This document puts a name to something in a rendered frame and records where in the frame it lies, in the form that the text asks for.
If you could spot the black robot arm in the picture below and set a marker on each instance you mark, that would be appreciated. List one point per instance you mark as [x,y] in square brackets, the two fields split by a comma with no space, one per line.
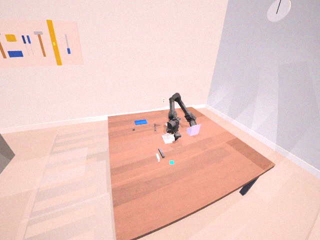
[173,120]

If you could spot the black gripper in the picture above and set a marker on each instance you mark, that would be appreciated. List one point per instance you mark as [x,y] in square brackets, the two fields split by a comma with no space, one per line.
[176,135]

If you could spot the blue flat plate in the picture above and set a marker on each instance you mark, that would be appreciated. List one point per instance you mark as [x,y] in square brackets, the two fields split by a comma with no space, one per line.
[140,122]

